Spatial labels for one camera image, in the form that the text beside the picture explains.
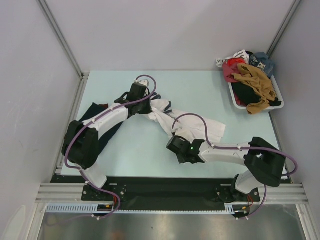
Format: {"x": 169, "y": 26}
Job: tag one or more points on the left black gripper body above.
{"x": 144, "y": 106}

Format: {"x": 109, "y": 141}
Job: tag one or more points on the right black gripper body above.
{"x": 181, "y": 158}

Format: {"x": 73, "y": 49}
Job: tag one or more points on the white tank top navy trim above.
{"x": 197, "y": 128}

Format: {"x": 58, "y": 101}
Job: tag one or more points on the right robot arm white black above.
{"x": 264, "y": 164}

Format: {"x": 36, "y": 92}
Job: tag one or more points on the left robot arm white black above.
{"x": 86, "y": 138}

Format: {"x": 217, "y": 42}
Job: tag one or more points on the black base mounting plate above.
{"x": 164, "y": 193}

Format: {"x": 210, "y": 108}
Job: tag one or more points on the black garment in basket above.
{"x": 256, "y": 96}

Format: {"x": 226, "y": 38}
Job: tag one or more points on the red pink garment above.
{"x": 230, "y": 67}

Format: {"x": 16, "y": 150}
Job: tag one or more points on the tan brown garment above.
{"x": 251, "y": 75}

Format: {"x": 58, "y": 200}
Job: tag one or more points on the white printed garment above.
{"x": 237, "y": 56}

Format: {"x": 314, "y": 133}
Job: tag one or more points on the blue denim printed garment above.
{"x": 262, "y": 61}

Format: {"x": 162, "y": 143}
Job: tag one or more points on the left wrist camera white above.
{"x": 143, "y": 82}

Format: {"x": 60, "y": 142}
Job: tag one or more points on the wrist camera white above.
{"x": 143, "y": 82}
{"x": 180, "y": 131}

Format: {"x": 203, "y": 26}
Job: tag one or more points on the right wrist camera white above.
{"x": 180, "y": 131}

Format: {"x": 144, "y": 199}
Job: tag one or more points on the white slotted cable duct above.
{"x": 105, "y": 208}

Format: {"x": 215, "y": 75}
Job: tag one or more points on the left aluminium frame post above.
{"x": 54, "y": 25}

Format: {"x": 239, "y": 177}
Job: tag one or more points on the aluminium frame post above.
{"x": 54, "y": 25}
{"x": 296, "y": 4}

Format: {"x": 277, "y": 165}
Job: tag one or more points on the right aluminium frame post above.
{"x": 296, "y": 4}

